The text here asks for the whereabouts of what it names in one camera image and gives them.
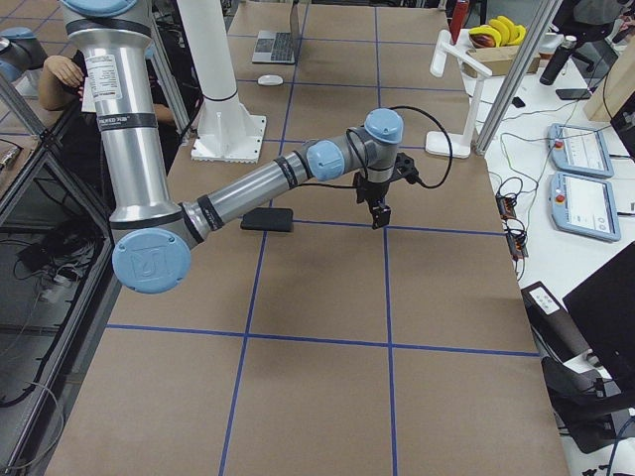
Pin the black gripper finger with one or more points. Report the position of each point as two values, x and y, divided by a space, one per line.
380 215

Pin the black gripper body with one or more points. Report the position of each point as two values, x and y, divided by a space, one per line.
375 192

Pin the black mouse pad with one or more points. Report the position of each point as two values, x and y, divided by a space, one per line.
274 219

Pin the white computer mouse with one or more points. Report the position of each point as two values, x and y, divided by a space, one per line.
270 80

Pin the grey laptop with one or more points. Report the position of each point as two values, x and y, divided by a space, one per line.
280 47

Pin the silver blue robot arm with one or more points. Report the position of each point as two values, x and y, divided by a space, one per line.
21 54
153 234

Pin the orange electronics board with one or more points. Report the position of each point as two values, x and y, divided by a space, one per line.
506 207

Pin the cardboard box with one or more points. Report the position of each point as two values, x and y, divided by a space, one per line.
498 60

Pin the lower blue teach pendant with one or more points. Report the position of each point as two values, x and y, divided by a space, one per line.
584 206

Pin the blue teach pendant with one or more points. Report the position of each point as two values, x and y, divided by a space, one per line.
579 150
584 206

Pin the upper blue teach pendant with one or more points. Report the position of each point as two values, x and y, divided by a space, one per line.
579 150

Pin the yellow bananas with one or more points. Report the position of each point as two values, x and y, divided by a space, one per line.
497 32

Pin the black water bottle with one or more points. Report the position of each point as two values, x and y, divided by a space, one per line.
558 60

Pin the black smartphone on desk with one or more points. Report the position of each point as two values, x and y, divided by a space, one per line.
573 94

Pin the black computer monitor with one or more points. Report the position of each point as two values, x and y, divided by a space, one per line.
602 308

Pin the seated person in black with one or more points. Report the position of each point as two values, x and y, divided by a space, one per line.
64 81

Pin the white camera mast base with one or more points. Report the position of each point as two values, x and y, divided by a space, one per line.
225 130

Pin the aluminium frame post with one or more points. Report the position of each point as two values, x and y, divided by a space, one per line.
546 11

